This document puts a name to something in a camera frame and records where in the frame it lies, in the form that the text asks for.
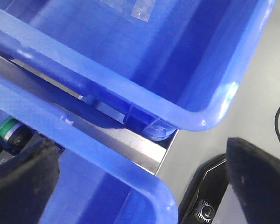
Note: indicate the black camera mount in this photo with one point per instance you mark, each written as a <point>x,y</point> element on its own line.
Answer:
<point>205,192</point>

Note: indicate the blue plastic source bin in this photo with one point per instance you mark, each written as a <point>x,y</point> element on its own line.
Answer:
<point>96,184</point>

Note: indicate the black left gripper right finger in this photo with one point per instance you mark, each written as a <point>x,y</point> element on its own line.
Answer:
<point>255,177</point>

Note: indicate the green push button switch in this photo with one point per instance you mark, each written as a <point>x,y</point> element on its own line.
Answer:
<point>15,134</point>

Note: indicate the steel rack centre divider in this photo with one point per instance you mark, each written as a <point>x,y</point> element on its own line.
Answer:
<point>148,154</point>

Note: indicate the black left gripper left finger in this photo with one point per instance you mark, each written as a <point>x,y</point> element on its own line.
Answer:
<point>27,182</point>

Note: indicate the blue plastic target bin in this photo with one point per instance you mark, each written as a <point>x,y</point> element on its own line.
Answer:
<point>155,65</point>

